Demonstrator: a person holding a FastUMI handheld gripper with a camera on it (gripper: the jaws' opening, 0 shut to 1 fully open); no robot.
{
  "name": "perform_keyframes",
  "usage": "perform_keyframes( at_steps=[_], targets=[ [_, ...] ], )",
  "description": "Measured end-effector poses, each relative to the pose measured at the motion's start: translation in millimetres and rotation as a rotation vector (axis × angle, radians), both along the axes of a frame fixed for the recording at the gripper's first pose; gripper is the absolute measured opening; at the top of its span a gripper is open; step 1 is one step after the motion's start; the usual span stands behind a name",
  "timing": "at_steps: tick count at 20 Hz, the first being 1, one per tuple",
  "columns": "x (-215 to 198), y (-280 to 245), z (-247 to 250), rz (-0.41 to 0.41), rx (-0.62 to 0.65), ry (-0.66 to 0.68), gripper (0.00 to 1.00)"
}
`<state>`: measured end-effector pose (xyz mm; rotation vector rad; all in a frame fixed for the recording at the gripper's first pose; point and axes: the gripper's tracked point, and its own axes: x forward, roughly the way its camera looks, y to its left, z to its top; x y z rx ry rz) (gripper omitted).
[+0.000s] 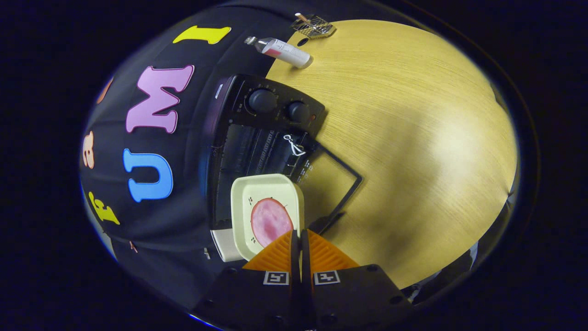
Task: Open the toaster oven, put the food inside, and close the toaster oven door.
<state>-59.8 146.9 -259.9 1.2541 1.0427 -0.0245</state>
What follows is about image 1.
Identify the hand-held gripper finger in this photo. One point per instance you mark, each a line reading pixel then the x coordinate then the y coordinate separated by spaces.
pixel 295 257
pixel 306 257

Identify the pink ham slice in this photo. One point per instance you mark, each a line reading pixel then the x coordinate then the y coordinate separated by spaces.
pixel 268 220

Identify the cream square plate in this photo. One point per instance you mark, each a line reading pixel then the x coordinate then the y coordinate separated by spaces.
pixel 248 188

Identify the black toaster oven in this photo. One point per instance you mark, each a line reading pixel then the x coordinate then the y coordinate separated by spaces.
pixel 275 115

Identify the white toaster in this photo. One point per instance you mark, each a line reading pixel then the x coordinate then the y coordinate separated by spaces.
pixel 227 246

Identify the black backdrop cloth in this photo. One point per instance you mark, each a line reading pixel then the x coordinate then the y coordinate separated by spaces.
pixel 193 151

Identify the clear bottle with pink label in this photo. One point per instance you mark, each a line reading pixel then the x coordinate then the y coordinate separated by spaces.
pixel 289 53

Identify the wooden stick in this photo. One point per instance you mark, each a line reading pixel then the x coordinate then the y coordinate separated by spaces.
pixel 301 17

